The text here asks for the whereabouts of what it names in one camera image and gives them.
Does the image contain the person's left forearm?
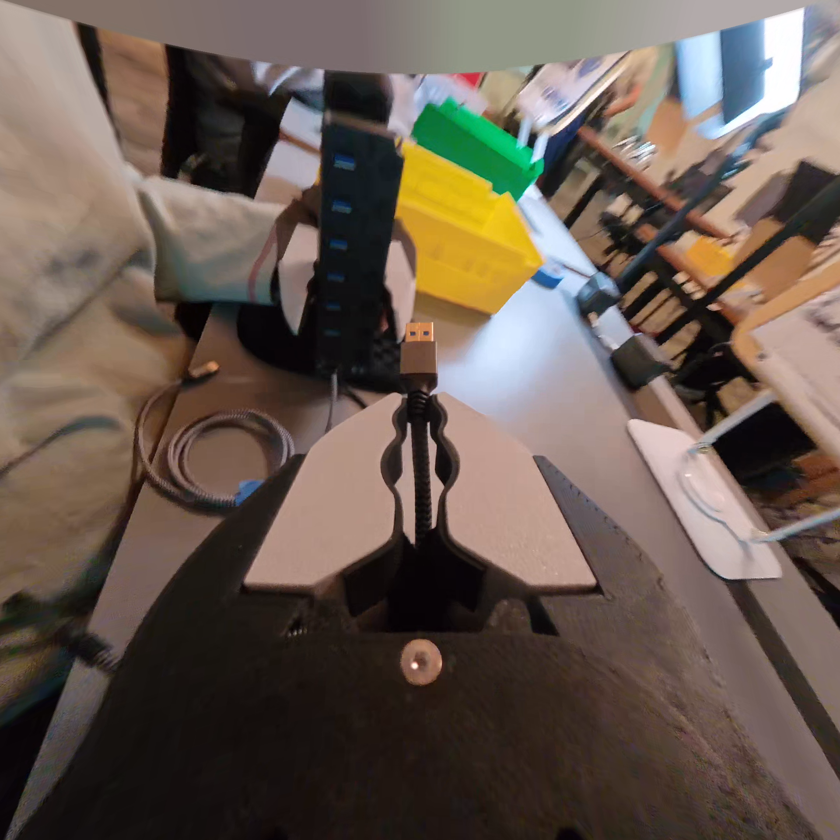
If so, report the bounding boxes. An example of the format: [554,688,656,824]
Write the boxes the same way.
[136,176,293,308]

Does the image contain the small yellow bin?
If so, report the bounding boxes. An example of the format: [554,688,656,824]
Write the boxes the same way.
[684,235,735,278]

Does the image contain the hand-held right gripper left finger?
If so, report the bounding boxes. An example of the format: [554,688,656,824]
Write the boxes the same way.
[241,392,404,592]

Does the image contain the thin black hub cable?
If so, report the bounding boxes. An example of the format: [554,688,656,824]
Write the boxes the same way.
[325,371,368,434]

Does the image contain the black office chair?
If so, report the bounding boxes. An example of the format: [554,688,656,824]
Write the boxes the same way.
[161,45,293,198]

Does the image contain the black quilted pad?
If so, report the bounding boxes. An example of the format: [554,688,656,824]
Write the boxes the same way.
[236,305,404,393]

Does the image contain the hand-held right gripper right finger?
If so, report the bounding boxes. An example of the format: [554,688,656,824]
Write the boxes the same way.
[433,392,599,597]

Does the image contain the black power adapter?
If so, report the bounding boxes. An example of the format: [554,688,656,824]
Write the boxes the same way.
[576,271,623,317]
[610,330,672,389]

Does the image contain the yellow plastic bin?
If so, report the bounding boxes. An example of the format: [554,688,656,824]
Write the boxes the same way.
[394,141,546,316]

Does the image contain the grey braided usb cable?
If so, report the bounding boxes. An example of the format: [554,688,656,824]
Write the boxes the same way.
[133,320,441,547]

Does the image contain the person's beige sweatshirt torso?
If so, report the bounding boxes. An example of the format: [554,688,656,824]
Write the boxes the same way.
[0,0,198,723]

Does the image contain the green plastic bin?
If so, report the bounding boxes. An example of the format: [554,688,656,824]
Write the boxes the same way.
[412,98,546,201]

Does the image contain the black multi-port usb hub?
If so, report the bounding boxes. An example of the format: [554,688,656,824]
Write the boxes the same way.
[314,110,406,380]

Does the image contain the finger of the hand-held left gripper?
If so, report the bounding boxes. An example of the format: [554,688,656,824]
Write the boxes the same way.
[382,222,419,324]
[277,222,324,337]

